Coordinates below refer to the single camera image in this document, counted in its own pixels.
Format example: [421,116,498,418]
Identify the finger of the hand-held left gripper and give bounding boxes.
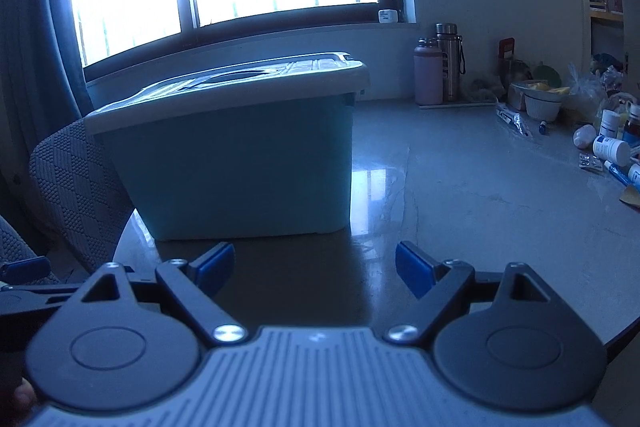
[0,284,83,324]
[0,257,52,284]

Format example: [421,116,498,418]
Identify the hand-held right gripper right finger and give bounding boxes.
[382,241,553,344]

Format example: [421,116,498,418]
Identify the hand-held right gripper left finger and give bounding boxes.
[79,242,249,347]

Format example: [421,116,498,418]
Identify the blue plastic storage box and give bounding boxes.
[92,89,359,242]

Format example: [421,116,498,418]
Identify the grey storage box lid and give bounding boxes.
[83,50,370,138]

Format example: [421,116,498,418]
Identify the grey marble desktop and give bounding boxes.
[112,99,640,360]

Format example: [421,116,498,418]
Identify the person's left hand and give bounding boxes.
[11,379,39,419]

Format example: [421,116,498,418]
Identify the grey patterned chair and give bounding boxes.
[0,213,57,289]
[28,117,137,277]

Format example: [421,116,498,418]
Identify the pink water bottle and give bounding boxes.
[413,38,445,106]

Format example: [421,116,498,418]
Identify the white ribbed bowl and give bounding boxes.
[522,89,564,123]

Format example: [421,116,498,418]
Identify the steel thermos flask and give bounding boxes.
[434,23,466,103]

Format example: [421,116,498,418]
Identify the blue white tube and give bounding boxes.
[603,160,639,191]

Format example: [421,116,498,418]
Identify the white medicine bottle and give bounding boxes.
[593,135,632,166]
[599,109,624,140]

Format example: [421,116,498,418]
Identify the red packet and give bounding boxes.
[499,38,516,74]

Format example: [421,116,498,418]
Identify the green round lid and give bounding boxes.
[532,62,559,84]

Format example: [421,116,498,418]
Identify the clear plastic bag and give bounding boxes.
[565,62,609,118]

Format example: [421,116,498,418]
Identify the blue curtain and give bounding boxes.
[0,0,88,135]

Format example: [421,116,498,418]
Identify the brown glass bottle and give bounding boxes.
[622,103,640,144]

